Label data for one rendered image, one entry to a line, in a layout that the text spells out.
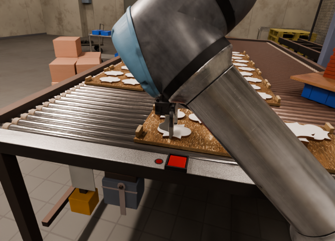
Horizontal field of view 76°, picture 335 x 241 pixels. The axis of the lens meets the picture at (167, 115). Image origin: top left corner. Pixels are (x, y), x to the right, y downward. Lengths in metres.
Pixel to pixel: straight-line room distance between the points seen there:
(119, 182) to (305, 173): 0.64
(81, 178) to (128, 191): 0.21
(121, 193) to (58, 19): 12.08
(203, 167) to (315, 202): 0.49
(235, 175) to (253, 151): 0.49
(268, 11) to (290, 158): 9.90
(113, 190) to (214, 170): 0.38
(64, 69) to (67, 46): 0.67
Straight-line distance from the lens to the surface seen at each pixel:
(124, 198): 0.87
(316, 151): 1.02
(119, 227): 1.76
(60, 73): 4.29
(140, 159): 0.79
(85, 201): 0.98
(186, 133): 0.89
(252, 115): 0.29
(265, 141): 0.29
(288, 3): 10.26
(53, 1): 12.73
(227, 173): 0.78
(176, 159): 0.78
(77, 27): 12.06
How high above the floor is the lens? 1.40
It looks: 26 degrees down
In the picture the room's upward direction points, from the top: 3 degrees clockwise
